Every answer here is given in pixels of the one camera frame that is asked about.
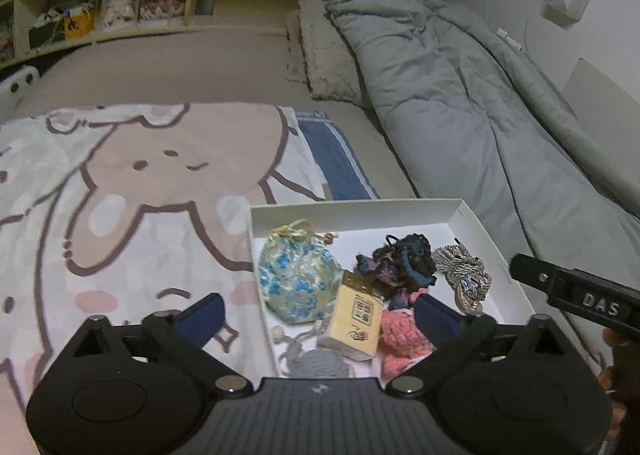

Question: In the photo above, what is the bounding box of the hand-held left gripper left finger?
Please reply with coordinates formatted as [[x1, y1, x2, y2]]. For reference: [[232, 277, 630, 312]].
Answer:
[[50, 292, 253, 395]]

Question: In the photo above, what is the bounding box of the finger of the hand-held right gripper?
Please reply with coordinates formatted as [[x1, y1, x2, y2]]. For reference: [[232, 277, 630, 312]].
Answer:
[[509, 253, 557, 297]]

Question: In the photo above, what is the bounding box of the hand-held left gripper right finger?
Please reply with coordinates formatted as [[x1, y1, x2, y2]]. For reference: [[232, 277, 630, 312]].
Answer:
[[385, 295, 576, 398]]

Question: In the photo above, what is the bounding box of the pink crochet scrunchie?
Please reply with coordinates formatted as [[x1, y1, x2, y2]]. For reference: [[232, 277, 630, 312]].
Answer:
[[380, 287, 437, 386]]

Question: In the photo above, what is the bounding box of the grey patterned knotted charm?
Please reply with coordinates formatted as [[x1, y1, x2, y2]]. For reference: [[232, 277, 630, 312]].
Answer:
[[432, 242, 493, 317]]

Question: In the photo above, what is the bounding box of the dark crochet scrunchie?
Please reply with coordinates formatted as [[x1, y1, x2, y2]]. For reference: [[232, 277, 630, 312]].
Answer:
[[355, 233, 437, 308]]

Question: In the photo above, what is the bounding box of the small beige paper box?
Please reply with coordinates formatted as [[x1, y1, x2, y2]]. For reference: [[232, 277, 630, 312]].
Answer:
[[316, 271, 387, 362]]

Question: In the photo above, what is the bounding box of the blue floral drawstring pouch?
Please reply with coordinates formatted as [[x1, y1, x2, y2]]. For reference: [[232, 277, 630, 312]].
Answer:
[[258, 219, 344, 325]]

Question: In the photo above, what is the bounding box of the grey knit hair tie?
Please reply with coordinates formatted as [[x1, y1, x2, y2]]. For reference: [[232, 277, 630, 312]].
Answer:
[[272, 322, 356, 380]]

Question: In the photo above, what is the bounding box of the white shallow tray box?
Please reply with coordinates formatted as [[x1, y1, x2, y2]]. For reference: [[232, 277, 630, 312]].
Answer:
[[248, 198, 537, 378]]

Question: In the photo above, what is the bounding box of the person's right hand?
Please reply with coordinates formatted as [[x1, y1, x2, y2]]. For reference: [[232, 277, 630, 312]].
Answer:
[[600, 327, 640, 455]]

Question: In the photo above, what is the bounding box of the cartoon printed blanket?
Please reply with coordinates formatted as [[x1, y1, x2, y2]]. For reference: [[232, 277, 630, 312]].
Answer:
[[0, 102, 331, 455]]

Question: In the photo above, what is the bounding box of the blue striped cloth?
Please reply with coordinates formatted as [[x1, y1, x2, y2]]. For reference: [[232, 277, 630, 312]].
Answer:
[[292, 107, 382, 200]]

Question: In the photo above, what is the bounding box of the grey duvet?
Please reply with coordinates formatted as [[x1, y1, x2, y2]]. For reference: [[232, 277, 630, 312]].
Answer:
[[325, 0, 640, 386]]

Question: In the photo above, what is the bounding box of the beige fluffy pillow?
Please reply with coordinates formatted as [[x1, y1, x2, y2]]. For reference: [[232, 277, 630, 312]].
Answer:
[[285, 0, 363, 103]]

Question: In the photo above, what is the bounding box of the white appliance with round holes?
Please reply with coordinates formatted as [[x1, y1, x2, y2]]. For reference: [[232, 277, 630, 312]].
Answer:
[[0, 66, 42, 108]]

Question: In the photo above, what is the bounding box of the yellow bag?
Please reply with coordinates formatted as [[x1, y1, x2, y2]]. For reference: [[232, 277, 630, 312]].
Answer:
[[62, 10, 96, 40]]

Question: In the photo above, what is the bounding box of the white wall socket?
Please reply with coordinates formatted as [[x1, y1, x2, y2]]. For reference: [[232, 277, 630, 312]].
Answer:
[[497, 27, 524, 50]]

